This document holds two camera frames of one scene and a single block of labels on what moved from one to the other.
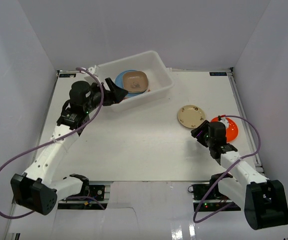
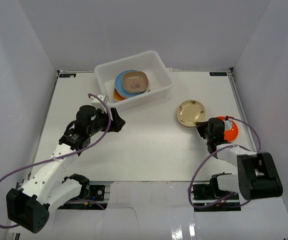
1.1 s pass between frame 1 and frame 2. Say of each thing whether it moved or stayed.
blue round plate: stayed
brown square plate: stayed
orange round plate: stayed
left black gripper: moved
